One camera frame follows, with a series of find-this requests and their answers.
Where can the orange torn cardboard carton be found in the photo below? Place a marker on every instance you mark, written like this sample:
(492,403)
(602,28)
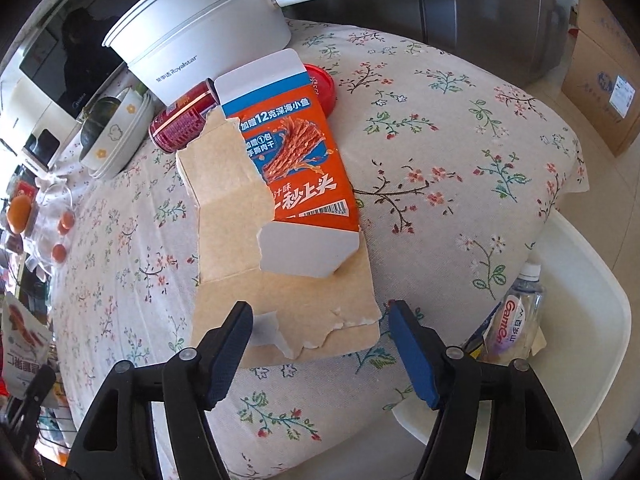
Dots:
(230,230)

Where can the red and white snack packet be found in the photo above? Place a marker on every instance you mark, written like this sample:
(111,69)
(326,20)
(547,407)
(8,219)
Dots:
(22,340)

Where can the large orange fruit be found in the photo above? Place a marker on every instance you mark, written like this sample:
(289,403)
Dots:
(20,214)

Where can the floral tablecloth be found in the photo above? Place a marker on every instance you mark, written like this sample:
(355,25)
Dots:
(450,125)

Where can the small orange kumquat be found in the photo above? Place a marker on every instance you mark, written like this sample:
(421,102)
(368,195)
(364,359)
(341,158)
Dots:
(59,252)
(66,222)

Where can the large cardboard box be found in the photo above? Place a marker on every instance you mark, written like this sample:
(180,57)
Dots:
(600,70)

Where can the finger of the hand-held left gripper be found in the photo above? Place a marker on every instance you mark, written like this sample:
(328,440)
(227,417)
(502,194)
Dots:
(32,395)

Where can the blue and white carton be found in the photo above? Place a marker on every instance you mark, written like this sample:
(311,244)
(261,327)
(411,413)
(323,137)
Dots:
(477,337)

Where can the white microwave oven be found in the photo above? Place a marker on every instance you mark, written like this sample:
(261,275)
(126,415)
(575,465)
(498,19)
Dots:
(60,50)

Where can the white electric cooking pot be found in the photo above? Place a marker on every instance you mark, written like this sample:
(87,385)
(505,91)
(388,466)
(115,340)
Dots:
(210,35)

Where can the red drink can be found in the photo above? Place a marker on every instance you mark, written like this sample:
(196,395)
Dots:
(180,120)

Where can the clear plastic bottle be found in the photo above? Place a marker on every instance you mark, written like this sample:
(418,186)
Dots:
(515,320)

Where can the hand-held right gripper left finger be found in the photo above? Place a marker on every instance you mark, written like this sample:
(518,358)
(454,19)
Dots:
(227,355)

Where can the white plastic chair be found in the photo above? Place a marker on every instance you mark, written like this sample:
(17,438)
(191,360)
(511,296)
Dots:
(575,320)

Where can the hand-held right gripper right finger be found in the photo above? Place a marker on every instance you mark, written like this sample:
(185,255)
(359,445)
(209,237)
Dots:
(415,355)

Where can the white flower bowl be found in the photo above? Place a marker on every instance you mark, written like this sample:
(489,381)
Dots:
(148,110)
(112,135)
(141,110)

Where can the grey steel refrigerator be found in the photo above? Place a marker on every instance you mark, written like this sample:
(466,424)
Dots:
(475,5)

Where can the red round lid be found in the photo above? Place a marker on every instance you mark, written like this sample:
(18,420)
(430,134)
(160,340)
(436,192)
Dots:
(322,87)

